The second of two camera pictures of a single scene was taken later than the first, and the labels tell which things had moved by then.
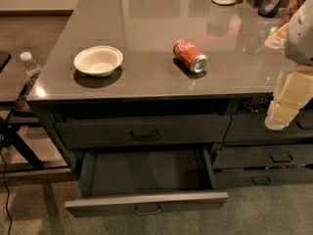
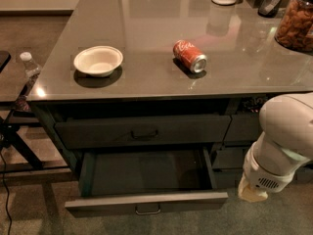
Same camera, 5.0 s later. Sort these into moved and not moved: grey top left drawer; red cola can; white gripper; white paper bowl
Moved: white gripper
Not moved: red cola can; white paper bowl; grey top left drawer
